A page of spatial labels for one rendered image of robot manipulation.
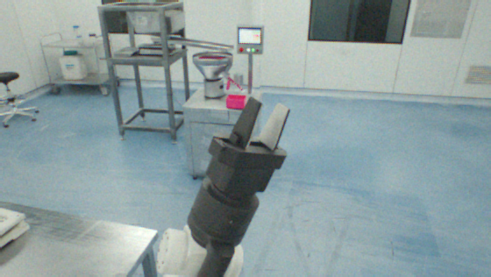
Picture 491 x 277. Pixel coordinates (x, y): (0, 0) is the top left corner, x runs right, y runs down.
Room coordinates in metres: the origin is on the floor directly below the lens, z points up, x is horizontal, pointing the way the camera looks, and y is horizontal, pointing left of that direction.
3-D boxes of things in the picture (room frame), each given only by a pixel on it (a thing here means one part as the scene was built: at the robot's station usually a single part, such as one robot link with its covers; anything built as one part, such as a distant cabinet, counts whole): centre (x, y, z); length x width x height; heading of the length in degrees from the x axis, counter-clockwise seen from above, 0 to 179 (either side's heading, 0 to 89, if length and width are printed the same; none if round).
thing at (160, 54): (3.61, 0.83, 0.75); 1.43 x 1.06 x 1.50; 80
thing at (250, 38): (3.06, -0.06, 1.07); 0.23 x 0.10 x 0.62; 80
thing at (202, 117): (2.96, 0.17, 0.38); 0.63 x 0.57 x 0.76; 80
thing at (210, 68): (3.02, 0.21, 0.95); 0.49 x 0.36 x 0.37; 80
